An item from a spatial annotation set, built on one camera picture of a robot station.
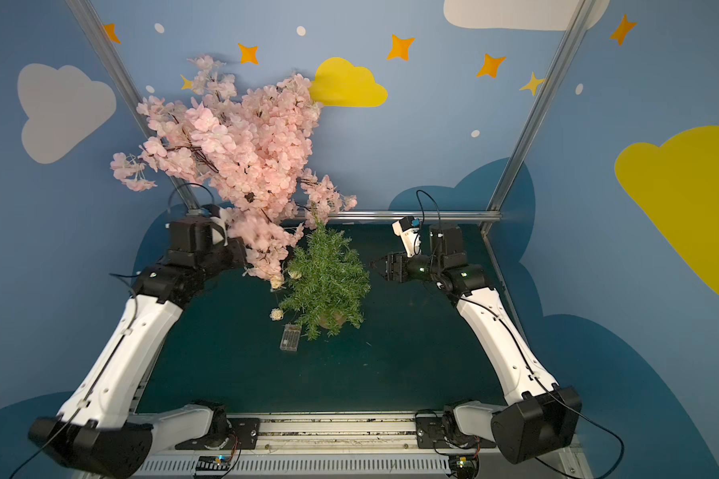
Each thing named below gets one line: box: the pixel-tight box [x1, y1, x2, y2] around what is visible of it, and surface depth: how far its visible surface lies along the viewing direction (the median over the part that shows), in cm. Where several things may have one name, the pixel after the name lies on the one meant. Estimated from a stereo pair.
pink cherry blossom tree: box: [110, 54, 358, 289], surface depth 72 cm
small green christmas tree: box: [279, 219, 371, 341], surface depth 77 cm
